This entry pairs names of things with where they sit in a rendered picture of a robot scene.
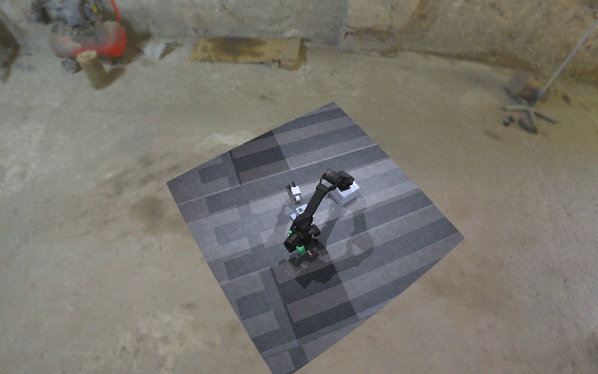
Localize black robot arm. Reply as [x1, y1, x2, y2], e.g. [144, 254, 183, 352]
[284, 168, 355, 251]

